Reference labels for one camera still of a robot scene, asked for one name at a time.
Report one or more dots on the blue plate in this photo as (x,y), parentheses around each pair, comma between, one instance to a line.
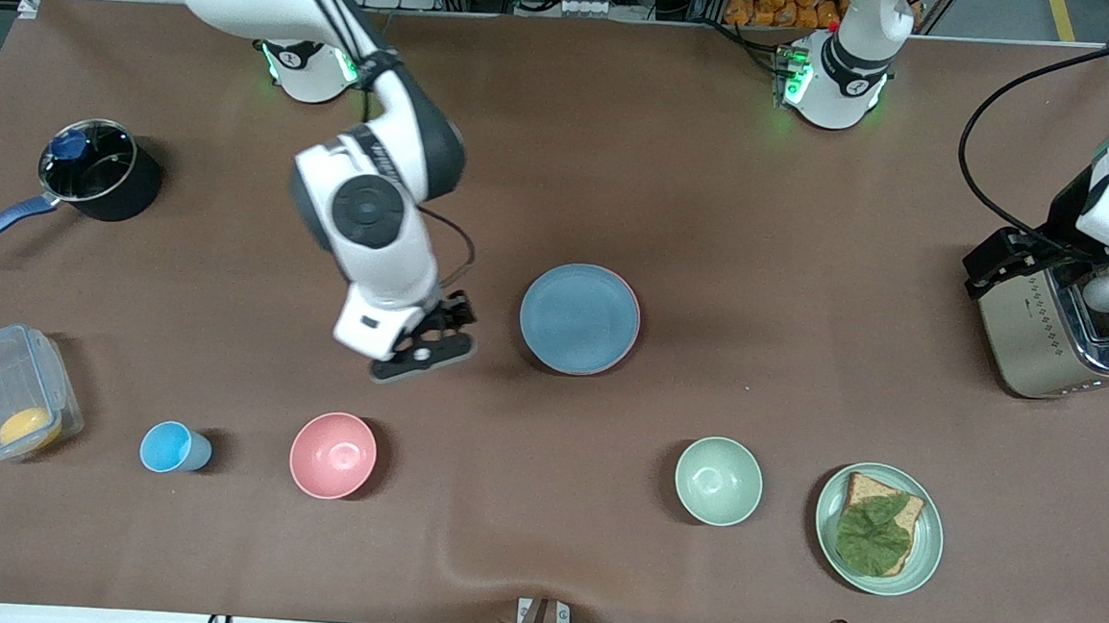
(578,318)

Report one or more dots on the pink plate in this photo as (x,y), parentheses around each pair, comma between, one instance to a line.
(638,319)

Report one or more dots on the white power strip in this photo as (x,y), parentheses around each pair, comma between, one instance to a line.
(585,7)

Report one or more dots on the green lettuce leaf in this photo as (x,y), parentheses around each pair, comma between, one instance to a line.
(873,538)

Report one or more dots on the round orange food piece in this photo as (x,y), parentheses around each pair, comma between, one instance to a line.
(29,429)

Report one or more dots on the orange snack bag pile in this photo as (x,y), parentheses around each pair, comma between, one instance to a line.
(780,7)

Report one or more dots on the brown table cover mat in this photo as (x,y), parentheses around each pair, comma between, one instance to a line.
(525,156)

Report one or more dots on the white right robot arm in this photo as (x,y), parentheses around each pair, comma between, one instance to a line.
(368,213)

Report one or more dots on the green bowl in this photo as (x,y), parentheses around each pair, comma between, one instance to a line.
(718,481)

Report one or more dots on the blue cup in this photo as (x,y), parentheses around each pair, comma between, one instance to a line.
(171,448)

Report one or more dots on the pink bowl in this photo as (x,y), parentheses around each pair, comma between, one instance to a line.
(333,455)

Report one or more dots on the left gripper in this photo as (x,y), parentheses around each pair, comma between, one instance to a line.
(1064,214)

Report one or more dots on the glass pot lid blue knob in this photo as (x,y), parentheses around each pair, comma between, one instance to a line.
(91,168)

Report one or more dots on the green plate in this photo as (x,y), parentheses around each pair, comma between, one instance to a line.
(930,546)

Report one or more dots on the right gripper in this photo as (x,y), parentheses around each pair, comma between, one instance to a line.
(451,311)

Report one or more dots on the brown bread slice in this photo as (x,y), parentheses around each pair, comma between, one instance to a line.
(866,490)

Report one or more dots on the beige chrome toaster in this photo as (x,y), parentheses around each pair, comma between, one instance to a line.
(1020,330)

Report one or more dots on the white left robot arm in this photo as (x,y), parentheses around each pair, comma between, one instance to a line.
(833,88)

